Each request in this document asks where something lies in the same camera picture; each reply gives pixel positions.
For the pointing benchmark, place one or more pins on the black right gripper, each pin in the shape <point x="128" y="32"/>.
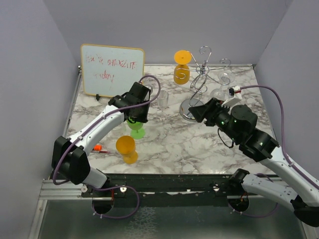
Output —
<point x="209" y="109"/>

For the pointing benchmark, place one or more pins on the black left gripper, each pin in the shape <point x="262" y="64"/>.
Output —
<point x="143" y="118"/>

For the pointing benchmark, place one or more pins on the green plastic wine glass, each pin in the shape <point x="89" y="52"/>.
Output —
<point x="137" y="130"/>

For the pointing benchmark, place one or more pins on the clear wine glass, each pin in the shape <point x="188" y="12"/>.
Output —
<point x="225" y="78"/>

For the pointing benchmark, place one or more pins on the orange plastic glass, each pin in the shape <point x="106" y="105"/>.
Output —
<point x="181" y="73"/>
<point x="126" y="146"/>

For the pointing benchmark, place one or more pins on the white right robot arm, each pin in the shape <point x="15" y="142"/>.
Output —
<point x="239" y="124"/>

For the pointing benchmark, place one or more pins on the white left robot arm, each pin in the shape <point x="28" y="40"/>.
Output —
<point x="70" y="155"/>

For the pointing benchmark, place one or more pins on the clear tall glass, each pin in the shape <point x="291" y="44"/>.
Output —
<point x="162" y="99"/>

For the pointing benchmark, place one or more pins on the chrome wine glass rack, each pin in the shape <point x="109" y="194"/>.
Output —
<point x="198" y="85"/>

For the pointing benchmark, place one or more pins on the clear short glass left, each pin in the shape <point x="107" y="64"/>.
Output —
<point x="123" y="128"/>

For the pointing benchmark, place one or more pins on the yellow framed whiteboard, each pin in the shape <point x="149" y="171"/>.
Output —
<point x="108" y="71"/>

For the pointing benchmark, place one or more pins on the red marker pen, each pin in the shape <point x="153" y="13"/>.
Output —
<point x="99" y="149"/>

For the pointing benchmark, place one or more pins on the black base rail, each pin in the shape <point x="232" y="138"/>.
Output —
<point x="169" y="190"/>

